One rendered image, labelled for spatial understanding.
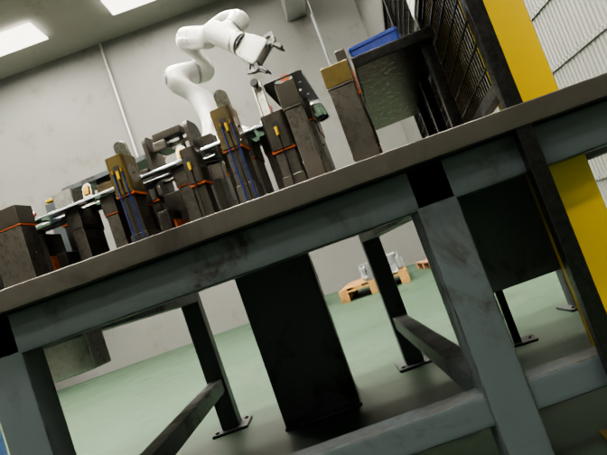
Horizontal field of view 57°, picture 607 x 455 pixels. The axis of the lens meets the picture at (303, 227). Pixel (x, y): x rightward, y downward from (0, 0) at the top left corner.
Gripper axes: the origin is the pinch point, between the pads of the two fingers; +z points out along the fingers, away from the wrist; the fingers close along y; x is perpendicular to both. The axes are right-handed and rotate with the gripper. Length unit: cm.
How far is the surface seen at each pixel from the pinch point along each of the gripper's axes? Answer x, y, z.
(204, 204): 29, 52, 27
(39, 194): -571, 291, -763
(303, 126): 44, 21, 51
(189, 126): 4.8, 34.9, -13.6
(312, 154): 42, 26, 56
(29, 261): 40, 94, -10
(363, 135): 18, 13, 54
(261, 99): 0.6, 14.3, 4.4
